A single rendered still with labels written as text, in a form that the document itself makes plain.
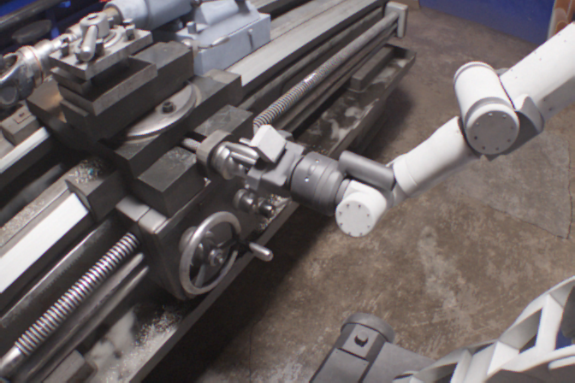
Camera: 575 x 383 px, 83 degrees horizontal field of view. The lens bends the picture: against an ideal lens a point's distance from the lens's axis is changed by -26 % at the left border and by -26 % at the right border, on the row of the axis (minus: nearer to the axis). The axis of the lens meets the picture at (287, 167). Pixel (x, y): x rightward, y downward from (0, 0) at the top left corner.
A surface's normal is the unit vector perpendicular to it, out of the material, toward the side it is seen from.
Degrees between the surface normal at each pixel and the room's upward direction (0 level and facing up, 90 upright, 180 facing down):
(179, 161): 0
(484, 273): 0
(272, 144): 62
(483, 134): 90
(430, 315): 0
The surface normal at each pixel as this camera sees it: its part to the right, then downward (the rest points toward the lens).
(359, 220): -0.51, 0.30
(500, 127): -0.19, 0.64
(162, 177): 0.00, -0.76
